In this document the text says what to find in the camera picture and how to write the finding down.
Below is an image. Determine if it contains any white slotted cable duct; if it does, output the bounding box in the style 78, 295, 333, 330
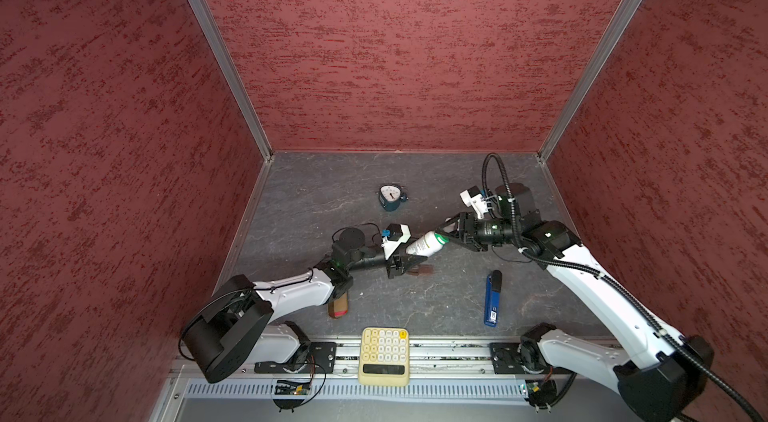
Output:
184, 379, 529, 405

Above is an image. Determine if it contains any green cap white pill bottle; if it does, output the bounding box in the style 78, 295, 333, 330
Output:
406, 231, 449, 257

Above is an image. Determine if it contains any yellow calculator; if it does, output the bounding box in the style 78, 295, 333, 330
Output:
358, 327, 410, 387

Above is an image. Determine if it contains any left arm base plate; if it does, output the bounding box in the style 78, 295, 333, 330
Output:
254, 342, 338, 375

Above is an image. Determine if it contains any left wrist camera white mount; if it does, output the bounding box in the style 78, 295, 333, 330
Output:
381, 223, 411, 260

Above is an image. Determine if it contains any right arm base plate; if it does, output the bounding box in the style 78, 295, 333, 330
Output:
489, 341, 571, 378

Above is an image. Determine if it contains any plaid glasses case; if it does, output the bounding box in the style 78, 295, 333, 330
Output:
327, 293, 349, 319

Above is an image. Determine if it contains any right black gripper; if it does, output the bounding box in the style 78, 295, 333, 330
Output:
436, 211, 520, 250

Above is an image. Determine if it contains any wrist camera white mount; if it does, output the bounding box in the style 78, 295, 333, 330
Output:
381, 223, 411, 260
460, 185, 495, 219

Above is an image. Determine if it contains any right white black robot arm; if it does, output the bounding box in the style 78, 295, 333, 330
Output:
436, 212, 714, 421

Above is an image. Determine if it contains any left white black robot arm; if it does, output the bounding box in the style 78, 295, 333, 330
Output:
178, 247, 427, 383

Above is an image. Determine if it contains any teal kitchen scale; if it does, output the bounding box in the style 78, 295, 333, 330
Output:
377, 183, 408, 212

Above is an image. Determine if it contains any black corrugated cable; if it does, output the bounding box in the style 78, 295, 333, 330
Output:
481, 151, 766, 422

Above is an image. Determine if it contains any aluminium front rail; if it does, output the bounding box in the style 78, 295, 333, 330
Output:
170, 336, 655, 380

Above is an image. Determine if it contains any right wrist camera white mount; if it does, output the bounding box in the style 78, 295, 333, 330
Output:
460, 185, 495, 219

